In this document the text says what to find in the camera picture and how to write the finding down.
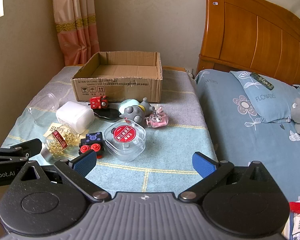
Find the brown cardboard box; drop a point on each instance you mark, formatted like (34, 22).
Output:
(120, 87)

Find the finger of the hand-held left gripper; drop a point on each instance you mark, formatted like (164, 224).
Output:
(22, 148)

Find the blue floral pillow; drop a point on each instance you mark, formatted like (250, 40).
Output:
(267, 100)

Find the clear square lidded container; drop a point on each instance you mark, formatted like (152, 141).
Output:
(125, 140)

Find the grey elephant toy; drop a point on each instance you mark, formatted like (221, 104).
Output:
(133, 111)

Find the pink curtain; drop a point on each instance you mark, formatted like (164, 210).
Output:
(75, 17)

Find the blue floral bed sheet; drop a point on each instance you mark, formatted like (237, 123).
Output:
(225, 130)

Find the wooden bed headboard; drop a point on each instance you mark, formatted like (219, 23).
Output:
(252, 30)

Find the yellow capsule bottle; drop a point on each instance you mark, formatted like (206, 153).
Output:
(56, 143)

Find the clear plastic jar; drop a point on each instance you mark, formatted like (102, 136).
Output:
(43, 107)

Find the white plastic container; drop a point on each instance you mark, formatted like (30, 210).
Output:
(75, 116)

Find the dark patterned remote control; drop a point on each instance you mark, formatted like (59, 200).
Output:
(262, 81)

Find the black hand mirror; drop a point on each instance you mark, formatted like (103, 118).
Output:
(110, 115)

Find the black toy car red wheels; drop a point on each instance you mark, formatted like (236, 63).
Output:
(92, 143)

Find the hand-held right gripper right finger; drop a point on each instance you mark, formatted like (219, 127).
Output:
(202, 165)

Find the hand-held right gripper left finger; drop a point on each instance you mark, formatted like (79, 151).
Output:
(84, 163)

